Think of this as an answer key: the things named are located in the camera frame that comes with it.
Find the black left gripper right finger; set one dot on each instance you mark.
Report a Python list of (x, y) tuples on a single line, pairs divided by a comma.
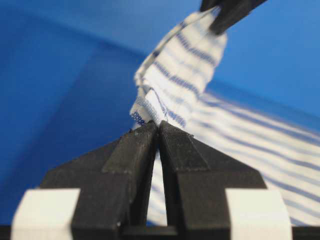
[(212, 196)]

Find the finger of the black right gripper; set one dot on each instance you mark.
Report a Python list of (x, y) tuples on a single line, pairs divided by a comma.
[(209, 4), (231, 12)]

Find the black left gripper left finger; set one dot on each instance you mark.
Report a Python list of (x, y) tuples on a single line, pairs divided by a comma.
[(90, 197)]

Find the blue white striped towel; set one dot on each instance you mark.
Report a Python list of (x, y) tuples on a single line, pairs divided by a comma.
[(171, 84)]

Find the blue table cloth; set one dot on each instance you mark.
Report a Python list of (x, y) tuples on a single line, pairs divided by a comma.
[(67, 66)]

